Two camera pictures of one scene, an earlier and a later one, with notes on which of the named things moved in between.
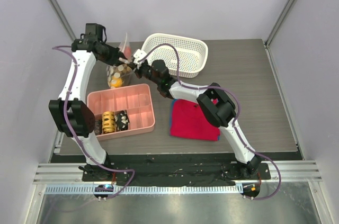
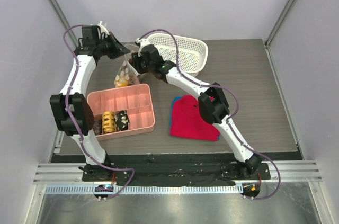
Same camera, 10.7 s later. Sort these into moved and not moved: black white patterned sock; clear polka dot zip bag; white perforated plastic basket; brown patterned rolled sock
Moved: clear polka dot zip bag
Not moved: white perforated plastic basket; brown patterned rolled sock; black white patterned sock
